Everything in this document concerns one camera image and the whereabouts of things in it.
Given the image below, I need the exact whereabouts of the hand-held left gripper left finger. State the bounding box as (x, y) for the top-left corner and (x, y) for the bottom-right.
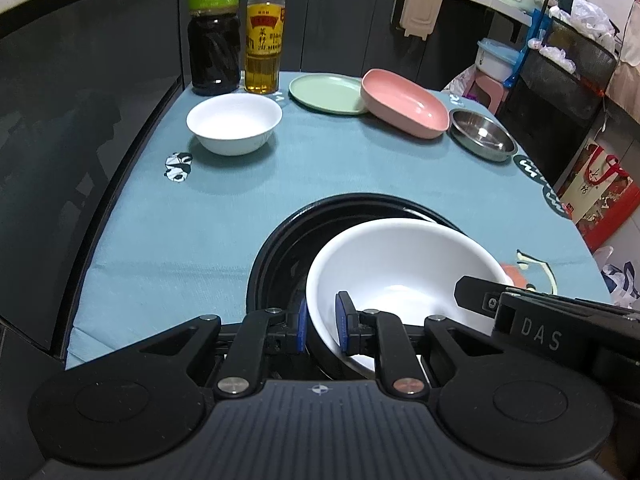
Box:
(140, 297), (308, 401)

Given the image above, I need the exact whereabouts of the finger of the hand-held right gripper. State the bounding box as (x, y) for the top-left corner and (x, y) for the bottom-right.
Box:
(454, 275), (523, 319)

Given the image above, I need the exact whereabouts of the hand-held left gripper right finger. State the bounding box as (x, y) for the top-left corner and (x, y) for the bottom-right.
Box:
(335, 290), (501, 398)

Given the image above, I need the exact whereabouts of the black round pan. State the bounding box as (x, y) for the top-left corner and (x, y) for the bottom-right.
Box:
(248, 192), (468, 381)

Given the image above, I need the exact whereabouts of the large white bowl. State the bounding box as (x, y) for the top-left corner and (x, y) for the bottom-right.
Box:
(306, 217), (516, 381)

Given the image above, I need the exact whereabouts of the stainless steel bowl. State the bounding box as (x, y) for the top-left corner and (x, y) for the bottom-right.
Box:
(446, 108), (519, 162)

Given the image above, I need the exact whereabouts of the white and blue plastic bag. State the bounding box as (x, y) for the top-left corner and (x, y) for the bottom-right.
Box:
(592, 245), (640, 311)

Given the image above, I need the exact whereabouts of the blue printed tablecloth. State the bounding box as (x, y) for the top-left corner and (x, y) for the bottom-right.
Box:
(65, 70), (613, 371)

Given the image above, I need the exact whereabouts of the red gift bag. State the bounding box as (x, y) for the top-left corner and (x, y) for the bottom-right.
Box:
(557, 137), (640, 253)

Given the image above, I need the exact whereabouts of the pink plastic stool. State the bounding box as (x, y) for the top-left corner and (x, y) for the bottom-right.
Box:
(465, 69), (510, 116)

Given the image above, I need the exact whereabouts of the pink dish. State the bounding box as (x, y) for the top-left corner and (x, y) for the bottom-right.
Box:
(360, 68), (450, 140)

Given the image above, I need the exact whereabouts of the floral printed bag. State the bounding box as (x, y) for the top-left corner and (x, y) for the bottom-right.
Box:
(442, 65), (481, 101)

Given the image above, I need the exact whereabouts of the small white bowl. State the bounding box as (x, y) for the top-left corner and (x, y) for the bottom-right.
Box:
(186, 92), (283, 157)

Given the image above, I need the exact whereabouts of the green plate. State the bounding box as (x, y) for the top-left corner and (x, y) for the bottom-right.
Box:
(288, 73), (371, 116)

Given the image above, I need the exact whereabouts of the black mesh rack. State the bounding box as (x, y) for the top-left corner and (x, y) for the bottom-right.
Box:
(515, 17), (621, 121)

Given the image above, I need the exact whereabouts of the white container blue lid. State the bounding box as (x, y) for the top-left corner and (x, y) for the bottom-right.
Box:
(475, 37), (521, 82)

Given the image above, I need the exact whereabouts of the small white plastic bag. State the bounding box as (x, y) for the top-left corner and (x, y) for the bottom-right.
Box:
(537, 45), (576, 73)

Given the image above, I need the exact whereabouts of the yellow oil bottle red label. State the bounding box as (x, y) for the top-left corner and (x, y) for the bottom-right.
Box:
(244, 0), (288, 95)

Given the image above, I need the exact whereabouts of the beige hanging bin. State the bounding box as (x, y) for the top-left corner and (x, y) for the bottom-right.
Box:
(398, 0), (443, 41)

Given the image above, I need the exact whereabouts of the dark vinegar bottle green label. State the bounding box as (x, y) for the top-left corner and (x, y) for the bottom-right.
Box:
(186, 0), (242, 97)

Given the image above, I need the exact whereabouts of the large white plastic bag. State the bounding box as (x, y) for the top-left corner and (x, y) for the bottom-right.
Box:
(570, 0), (618, 53)

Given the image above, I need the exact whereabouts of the blue shelf frame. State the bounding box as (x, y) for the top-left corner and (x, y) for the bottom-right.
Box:
(505, 7), (548, 88)

